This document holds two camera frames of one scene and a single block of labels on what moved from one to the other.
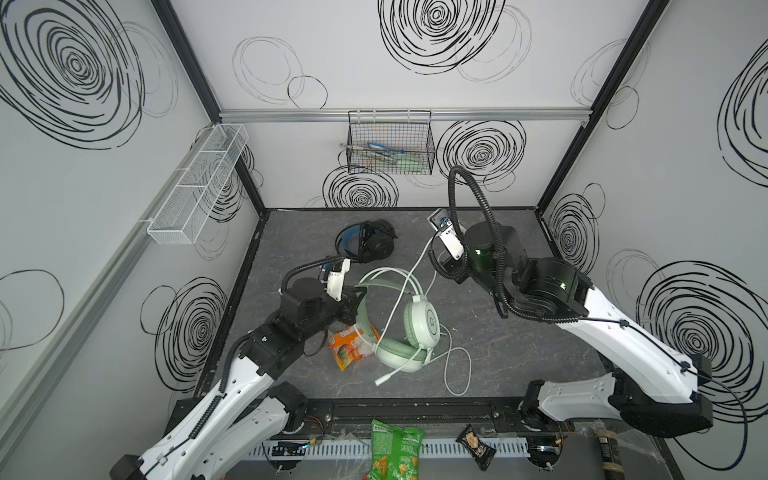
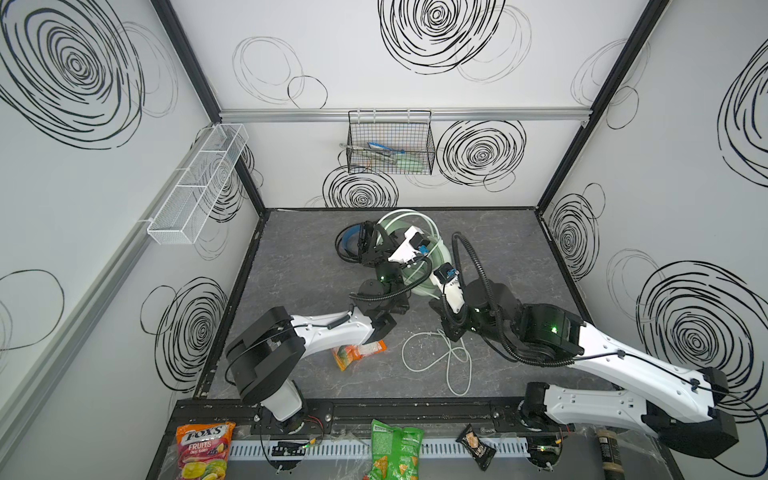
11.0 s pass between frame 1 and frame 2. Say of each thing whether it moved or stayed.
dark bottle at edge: stayed
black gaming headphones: stayed
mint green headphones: moved
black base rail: stayed
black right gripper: moved
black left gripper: moved
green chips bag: stayed
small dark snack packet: stayed
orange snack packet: stayed
